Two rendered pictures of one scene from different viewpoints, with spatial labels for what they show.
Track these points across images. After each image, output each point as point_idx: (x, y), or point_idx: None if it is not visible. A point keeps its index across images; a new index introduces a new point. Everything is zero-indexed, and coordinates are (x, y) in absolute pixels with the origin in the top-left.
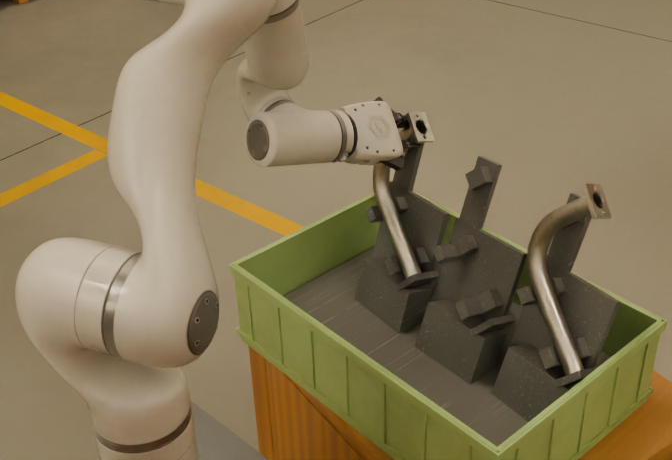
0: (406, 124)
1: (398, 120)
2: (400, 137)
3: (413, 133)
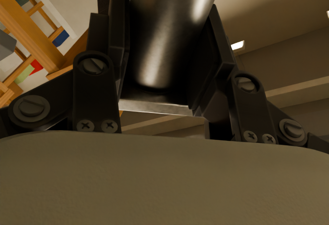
0: (194, 63)
1: (208, 118)
2: (170, 30)
3: (127, 105)
